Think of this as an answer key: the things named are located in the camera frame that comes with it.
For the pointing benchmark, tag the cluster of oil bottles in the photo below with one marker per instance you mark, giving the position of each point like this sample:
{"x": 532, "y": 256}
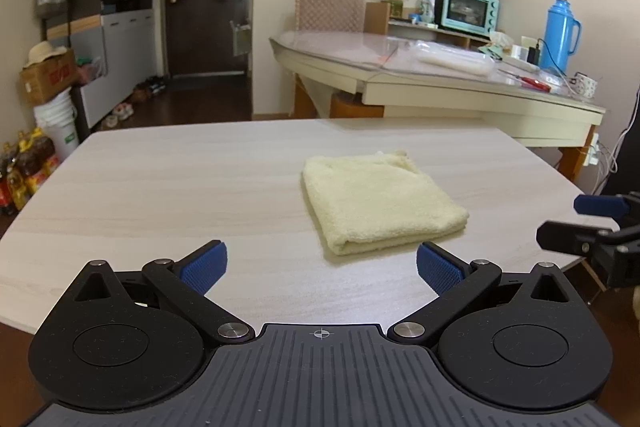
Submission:
{"x": 30, "y": 167}

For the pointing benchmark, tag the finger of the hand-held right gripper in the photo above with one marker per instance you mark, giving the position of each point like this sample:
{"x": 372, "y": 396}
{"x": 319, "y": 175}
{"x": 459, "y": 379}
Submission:
{"x": 570, "y": 238}
{"x": 597, "y": 205}

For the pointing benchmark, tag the row of shoes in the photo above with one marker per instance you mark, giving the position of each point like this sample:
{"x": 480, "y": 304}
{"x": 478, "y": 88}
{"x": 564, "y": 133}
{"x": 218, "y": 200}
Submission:
{"x": 135, "y": 99}

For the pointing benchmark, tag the cream terry towel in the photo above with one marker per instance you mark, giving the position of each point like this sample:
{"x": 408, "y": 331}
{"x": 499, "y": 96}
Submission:
{"x": 380, "y": 202}

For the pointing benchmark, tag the grey white hallway cabinet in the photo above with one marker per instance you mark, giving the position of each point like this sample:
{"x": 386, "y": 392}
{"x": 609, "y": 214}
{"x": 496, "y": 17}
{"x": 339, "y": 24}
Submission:
{"x": 120, "y": 27}

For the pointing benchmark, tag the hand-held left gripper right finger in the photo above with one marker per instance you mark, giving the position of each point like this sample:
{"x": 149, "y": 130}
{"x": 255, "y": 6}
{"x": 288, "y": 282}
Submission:
{"x": 440, "y": 268}

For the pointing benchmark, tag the pile of colourful bags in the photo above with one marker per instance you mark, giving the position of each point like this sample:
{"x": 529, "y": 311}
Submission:
{"x": 90, "y": 69}

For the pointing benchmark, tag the blue thermos flask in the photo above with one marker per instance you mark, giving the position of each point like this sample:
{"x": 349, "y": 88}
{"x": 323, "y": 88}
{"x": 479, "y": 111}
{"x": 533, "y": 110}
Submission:
{"x": 559, "y": 39}

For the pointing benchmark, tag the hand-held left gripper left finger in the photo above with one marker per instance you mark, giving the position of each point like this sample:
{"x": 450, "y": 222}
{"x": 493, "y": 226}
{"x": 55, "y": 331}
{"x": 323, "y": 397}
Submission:
{"x": 205, "y": 267}

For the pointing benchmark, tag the clear wall-mounted holder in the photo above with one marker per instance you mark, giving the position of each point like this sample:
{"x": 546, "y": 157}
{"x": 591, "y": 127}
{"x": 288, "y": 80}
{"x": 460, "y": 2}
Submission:
{"x": 240, "y": 39}

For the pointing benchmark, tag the low wooden shelf riser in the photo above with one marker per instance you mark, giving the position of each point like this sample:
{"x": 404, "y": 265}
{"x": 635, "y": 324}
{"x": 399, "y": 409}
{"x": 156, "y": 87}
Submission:
{"x": 440, "y": 34}

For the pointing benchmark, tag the small white box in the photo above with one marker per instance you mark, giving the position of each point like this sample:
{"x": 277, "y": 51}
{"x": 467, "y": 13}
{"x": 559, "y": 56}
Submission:
{"x": 528, "y": 47}

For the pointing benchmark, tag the white red bottle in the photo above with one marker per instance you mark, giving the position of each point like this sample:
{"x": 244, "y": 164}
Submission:
{"x": 426, "y": 9}

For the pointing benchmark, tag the white plastic bucket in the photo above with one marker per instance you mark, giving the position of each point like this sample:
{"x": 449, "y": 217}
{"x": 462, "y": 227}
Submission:
{"x": 57, "y": 127}

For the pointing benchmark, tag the quilted beige chair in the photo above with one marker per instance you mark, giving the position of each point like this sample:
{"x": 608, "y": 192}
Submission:
{"x": 330, "y": 12}

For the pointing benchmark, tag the straw hat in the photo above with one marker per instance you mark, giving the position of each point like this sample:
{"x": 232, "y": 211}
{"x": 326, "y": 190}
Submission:
{"x": 42, "y": 53}

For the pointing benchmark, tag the black power adapter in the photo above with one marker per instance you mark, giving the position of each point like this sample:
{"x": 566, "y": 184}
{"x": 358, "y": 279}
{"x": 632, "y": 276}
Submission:
{"x": 534, "y": 56}

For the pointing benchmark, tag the mint green toaster oven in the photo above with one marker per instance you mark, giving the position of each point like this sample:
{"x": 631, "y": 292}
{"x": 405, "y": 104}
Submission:
{"x": 470, "y": 9}

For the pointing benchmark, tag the glass jar orange lid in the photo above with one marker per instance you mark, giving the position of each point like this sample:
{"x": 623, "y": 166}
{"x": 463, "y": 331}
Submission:
{"x": 392, "y": 6}

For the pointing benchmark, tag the brown cardboard box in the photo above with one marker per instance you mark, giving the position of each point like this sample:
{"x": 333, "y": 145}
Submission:
{"x": 47, "y": 79}

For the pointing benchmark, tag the clear plastic bag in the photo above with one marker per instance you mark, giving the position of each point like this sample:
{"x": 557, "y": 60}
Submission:
{"x": 452, "y": 59}

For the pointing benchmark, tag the brown wooden box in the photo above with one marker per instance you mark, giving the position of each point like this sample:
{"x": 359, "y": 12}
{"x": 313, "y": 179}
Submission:
{"x": 376, "y": 18}

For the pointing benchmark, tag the white patterned mug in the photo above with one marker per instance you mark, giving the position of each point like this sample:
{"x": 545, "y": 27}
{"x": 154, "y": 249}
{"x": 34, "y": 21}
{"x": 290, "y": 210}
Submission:
{"x": 584, "y": 85}

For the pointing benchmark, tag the white wall socket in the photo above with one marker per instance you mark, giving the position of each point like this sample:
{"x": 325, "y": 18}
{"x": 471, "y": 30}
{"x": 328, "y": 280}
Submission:
{"x": 591, "y": 152}

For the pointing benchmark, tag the white power strip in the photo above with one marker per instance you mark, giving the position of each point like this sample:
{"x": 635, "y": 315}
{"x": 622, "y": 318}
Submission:
{"x": 517, "y": 64}

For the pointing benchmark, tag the cream dining table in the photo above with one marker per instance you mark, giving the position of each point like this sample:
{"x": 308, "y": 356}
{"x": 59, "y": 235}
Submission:
{"x": 350, "y": 54}

